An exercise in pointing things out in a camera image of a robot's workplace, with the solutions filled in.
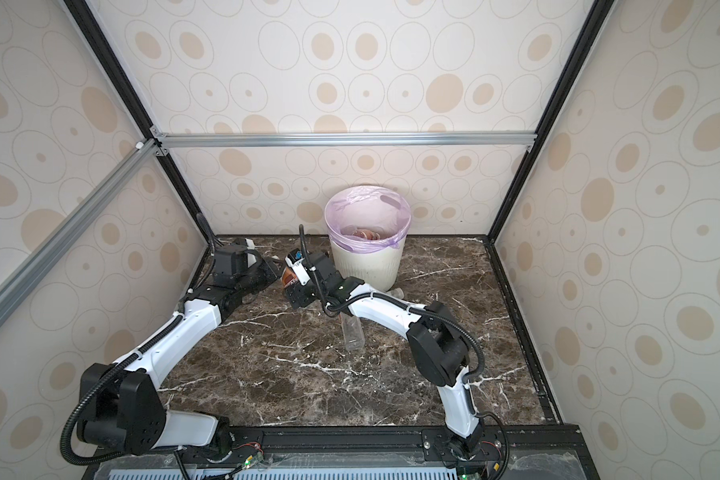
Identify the clear bottle white cap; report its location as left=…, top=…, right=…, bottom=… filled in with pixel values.
left=340, top=313, right=365, bottom=351

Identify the brown tea bottle orange label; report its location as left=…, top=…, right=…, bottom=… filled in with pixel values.
left=281, top=267, right=299, bottom=290

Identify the white bottle red label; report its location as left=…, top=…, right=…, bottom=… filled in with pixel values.
left=342, top=225, right=384, bottom=241

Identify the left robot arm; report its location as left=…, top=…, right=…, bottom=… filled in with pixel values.
left=59, top=215, right=283, bottom=466

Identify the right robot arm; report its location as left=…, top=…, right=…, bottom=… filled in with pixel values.
left=282, top=249, right=493, bottom=460

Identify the white plastic waste bin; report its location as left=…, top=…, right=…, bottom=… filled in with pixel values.
left=330, top=235, right=406, bottom=291

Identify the pink bin liner bag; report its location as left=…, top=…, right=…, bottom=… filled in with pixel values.
left=324, top=185, right=413, bottom=240

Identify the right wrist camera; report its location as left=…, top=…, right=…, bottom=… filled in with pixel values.
left=285, top=249, right=310, bottom=286

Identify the back aluminium rail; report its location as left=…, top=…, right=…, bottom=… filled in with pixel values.
left=157, top=131, right=536, bottom=148

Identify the aluminium rail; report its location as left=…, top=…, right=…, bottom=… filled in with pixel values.
left=157, top=131, right=536, bottom=148
left=0, top=139, right=158, bottom=328

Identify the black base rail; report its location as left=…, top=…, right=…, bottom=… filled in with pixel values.
left=84, top=425, right=599, bottom=479

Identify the left aluminium rail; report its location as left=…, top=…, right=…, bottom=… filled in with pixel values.
left=0, top=139, right=158, bottom=328

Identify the black frame post left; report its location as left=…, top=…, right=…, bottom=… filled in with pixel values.
left=62, top=0, right=210, bottom=242

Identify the black frame post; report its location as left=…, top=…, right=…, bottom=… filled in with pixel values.
left=62, top=0, right=210, bottom=242
left=487, top=0, right=615, bottom=245

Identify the black frame post right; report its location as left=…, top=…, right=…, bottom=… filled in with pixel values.
left=487, top=0, right=615, bottom=245

